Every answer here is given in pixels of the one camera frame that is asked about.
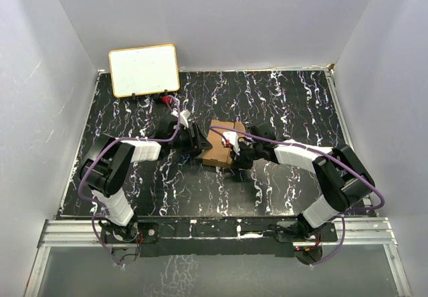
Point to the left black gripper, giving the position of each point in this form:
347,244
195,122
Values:
200,142

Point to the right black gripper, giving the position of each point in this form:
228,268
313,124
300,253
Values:
241,162

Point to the brown cardboard box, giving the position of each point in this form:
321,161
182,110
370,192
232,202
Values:
219,155

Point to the red black stamp toy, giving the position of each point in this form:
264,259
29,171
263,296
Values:
162,97

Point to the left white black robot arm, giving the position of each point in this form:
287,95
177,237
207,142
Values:
106,164

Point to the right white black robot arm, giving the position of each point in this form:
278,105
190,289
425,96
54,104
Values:
342,178

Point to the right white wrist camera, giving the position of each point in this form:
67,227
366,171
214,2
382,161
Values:
230,140

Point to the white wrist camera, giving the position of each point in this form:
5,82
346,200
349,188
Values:
180,116
230,140

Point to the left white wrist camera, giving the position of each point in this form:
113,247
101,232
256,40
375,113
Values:
180,116

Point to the white board orange frame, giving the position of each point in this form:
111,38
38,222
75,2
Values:
142,71

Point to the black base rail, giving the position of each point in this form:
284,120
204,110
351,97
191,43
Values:
210,236

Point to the aluminium frame rail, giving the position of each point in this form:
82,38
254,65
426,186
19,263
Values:
364,261

